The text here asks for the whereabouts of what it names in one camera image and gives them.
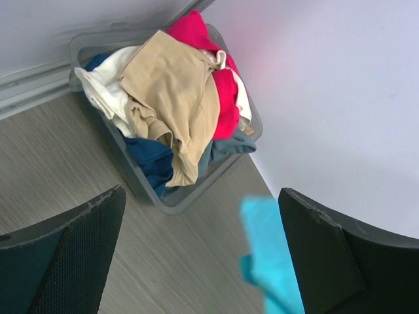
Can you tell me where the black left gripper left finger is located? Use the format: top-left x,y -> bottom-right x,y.
1,185 -> 126,313

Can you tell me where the dark blue t shirt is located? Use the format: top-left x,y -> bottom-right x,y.
84,54 -> 175,198

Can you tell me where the white t shirt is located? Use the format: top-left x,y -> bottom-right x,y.
75,46 -> 252,138

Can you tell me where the red t shirt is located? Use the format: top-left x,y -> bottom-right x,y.
167,10 -> 252,139

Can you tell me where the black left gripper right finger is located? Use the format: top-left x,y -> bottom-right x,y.
278,188 -> 418,313

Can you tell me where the grey blue t shirt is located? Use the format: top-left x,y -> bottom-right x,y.
162,128 -> 258,197

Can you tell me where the beige t shirt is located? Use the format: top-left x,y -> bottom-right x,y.
118,31 -> 220,187

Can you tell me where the turquoise t shirt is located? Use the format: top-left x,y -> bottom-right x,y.
239,196 -> 305,313

